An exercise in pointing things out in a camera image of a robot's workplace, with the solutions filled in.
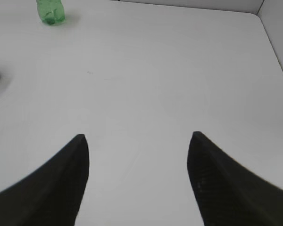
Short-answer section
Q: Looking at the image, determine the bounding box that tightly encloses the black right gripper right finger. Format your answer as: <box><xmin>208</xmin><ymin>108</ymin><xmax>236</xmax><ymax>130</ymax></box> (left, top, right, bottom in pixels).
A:
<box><xmin>187</xmin><ymin>131</ymin><xmax>283</xmax><ymax>226</ymax></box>

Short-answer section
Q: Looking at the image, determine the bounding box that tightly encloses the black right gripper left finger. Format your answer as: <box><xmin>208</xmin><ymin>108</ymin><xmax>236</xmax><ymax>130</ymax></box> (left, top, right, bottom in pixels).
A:
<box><xmin>0</xmin><ymin>134</ymin><xmax>90</xmax><ymax>226</ymax></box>

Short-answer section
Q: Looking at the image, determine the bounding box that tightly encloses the green soda bottle yellow cap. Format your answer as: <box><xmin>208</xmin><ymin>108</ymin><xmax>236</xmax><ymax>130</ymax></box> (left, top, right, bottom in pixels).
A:
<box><xmin>36</xmin><ymin>0</ymin><xmax>65</xmax><ymax>25</ymax></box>

